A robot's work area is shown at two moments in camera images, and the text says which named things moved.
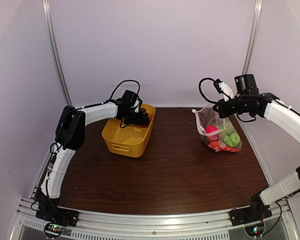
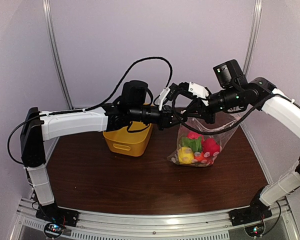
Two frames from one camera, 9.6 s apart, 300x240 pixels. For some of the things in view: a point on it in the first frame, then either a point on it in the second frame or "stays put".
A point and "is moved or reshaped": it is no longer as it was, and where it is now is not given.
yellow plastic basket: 131,140 stays put
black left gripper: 139,121 → 165,121
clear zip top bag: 218,133 is moved or reshaped
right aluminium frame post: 254,33 stays put
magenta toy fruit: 212,133 → 209,145
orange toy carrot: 217,146 → 200,158
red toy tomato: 145,126 → 193,135
